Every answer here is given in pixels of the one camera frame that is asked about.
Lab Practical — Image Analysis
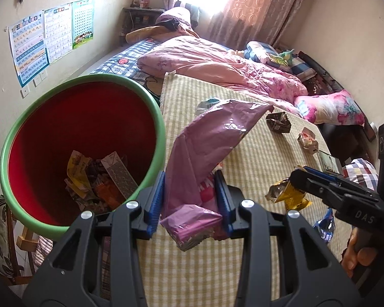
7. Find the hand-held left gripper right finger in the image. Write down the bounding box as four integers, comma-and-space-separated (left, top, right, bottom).
214, 170, 362, 307

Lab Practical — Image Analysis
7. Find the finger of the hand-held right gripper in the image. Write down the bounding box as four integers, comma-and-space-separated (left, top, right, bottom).
302, 166, 372, 195
290, 169, 346, 213

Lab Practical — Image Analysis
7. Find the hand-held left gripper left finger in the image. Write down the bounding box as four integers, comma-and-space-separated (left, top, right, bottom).
24, 171, 166, 307

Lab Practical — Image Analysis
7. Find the yellow snack wrapper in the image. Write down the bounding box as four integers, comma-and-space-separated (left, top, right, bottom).
265, 179, 312, 212

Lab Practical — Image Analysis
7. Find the blue snack wrapper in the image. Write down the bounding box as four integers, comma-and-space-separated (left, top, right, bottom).
314, 209, 335, 242

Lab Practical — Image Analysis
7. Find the red white wrapper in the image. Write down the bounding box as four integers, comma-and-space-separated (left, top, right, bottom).
297, 127, 319, 154

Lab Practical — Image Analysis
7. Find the orange plastic bag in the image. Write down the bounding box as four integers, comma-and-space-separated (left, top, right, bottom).
93, 182, 125, 212

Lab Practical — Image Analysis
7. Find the newspaper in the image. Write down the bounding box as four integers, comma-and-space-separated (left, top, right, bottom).
86, 158, 111, 183

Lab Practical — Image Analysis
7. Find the pink snack bag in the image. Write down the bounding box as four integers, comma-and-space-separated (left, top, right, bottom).
160, 99, 274, 251

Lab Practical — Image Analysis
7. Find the crushed black carton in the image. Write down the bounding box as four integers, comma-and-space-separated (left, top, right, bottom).
265, 112, 292, 133

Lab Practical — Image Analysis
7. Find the yellow printed wrapper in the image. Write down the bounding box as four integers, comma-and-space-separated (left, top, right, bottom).
66, 150, 93, 199

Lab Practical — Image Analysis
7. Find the blue white wrapper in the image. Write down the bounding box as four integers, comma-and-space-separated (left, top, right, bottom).
195, 97, 221, 116

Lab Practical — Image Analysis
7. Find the red bin with green rim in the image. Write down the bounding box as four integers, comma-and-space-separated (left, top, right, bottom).
0, 73, 167, 240

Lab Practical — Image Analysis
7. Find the person's right hand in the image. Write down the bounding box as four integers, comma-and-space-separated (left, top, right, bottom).
341, 230, 376, 279

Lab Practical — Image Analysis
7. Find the smartphone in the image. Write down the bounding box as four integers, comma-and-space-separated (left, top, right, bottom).
318, 150, 343, 175

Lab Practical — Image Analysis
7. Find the plaid cloth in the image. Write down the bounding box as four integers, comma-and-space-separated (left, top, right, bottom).
342, 158, 380, 192

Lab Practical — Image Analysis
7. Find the yellow checked tablecloth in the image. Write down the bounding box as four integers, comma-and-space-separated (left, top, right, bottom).
137, 72, 353, 307

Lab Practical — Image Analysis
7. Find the pink floral pillow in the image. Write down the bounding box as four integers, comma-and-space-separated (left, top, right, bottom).
294, 90, 365, 125

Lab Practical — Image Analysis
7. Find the dark wooden headboard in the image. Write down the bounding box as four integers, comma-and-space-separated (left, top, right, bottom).
297, 50, 378, 141

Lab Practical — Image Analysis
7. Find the grey checked pillow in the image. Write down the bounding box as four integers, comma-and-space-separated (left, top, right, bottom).
290, 59, 312, 77

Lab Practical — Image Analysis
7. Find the green plush toy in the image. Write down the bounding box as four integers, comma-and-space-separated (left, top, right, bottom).
270, 49, 295, 66

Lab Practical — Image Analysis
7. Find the wooden chair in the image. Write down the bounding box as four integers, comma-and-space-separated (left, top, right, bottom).
6, 221, 52, 282

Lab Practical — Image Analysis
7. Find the pink quilt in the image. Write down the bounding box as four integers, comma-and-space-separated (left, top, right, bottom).
137, 35, 308, 116

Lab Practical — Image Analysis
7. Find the blue checked pillow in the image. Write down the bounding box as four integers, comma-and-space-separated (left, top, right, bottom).
245, 41, 287, 68

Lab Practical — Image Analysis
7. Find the blue checked bed sheet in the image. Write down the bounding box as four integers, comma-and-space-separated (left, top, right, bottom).
90, 38, 167, 103

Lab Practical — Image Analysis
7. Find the brown blanket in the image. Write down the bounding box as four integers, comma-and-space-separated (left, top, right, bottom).
125, 25, 167, 42

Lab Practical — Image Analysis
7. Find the brown patterned curtain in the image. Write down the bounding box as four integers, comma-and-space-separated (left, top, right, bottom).
208, 0, 311, 47

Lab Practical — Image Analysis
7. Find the dark side table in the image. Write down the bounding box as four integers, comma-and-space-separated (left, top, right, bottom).
120, 6, 167, 36

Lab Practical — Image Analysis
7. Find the purple folded quilt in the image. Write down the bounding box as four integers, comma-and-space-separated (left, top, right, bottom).
155, 6, 200, 36

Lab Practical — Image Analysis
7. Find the green chart wall poster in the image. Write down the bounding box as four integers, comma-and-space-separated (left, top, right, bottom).
71, 0, 95, 50

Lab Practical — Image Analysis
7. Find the white chart wall poster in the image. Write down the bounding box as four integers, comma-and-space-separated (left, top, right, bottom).
44, 3, 73, 64

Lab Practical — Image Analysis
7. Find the blue bordered wall poster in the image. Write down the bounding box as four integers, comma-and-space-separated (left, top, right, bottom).
9, 11, 50, 87

